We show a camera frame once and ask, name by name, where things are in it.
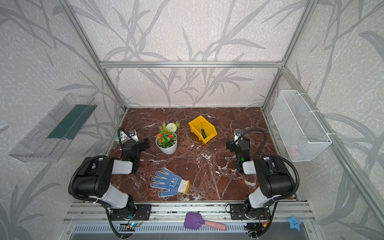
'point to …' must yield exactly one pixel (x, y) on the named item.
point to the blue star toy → (294, 223)
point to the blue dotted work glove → (172, 182)
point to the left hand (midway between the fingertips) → (138, 137)
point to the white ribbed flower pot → (167, 150)
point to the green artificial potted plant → (166, 137)
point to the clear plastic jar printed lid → (122, 135)
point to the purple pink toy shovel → (193, 220)
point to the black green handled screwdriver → (203, 132)
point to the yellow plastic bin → (200, 123)
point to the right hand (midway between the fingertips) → (236, 136)
